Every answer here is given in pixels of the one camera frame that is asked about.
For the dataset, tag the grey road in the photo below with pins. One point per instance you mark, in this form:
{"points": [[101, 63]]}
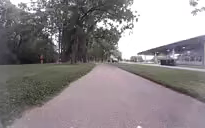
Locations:
{"points": [[190, 68]]}

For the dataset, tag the overhanging tree branch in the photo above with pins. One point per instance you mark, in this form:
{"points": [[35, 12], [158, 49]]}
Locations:
{"points": [[200, 7]]}

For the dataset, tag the row of tall trees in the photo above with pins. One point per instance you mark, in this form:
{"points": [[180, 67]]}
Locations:
{"points": [[73, 36]]}

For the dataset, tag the vehicle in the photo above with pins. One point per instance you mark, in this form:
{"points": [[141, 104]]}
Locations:
{"points": [[114, 60]]}

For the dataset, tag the grey asphalt path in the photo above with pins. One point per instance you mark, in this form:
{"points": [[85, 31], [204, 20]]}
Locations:
{"points": [[110, 100]]}

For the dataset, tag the grass strip beside trees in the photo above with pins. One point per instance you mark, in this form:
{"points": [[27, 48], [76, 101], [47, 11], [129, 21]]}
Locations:
{"points": [[26, 81]]}

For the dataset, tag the grass strip beside road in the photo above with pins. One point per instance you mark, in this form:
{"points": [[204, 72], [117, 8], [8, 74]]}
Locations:
{"points": [[180, 80]]}

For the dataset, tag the open shelter with dark roof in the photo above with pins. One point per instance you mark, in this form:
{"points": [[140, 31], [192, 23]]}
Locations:
{"points": [[193, 50]]}

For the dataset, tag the distant low building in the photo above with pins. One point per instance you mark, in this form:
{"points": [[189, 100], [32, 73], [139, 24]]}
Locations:
{"points": [[136, 59]]}

